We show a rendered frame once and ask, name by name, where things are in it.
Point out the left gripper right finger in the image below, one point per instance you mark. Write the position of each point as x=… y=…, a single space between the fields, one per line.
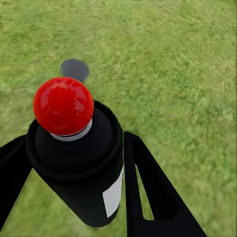
x=172 y=217

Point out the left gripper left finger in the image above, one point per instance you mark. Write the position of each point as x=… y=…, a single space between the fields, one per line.
x=14 y=171

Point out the pesticide atomizer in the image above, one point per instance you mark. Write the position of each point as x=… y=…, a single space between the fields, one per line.
x=75 y=144

